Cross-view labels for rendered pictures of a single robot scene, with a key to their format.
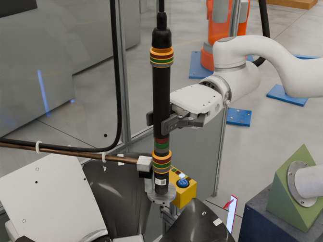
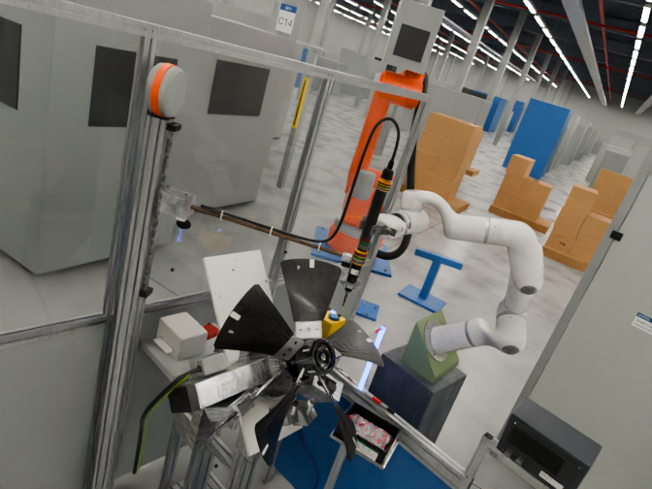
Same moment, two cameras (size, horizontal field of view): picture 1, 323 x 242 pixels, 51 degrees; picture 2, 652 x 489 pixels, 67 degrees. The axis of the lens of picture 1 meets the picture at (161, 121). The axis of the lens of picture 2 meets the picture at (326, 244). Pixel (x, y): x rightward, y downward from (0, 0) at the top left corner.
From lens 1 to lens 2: 0.95 m
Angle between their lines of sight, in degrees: 15
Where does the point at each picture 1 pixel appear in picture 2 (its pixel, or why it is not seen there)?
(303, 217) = (433, 368)
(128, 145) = (275, 282)
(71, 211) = not seen: hidden behind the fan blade
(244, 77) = (419, 217)
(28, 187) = (227, 271)
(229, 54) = (413, 200)
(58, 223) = not seen: hidden behind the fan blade
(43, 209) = (235, 293)
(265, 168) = not seen: hidden behind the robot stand
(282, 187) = (419, 337)
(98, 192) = (290, 284)
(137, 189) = (321, 287)
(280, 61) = (445, 211)
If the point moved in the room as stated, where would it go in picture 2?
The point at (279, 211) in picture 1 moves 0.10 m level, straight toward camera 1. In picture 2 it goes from (412, 361) to (407, 372)
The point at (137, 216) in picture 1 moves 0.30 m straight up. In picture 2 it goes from (319, 307) to (344, 228)
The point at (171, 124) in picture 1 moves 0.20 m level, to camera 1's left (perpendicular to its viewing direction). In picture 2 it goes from (376, 229) to (315, 213)
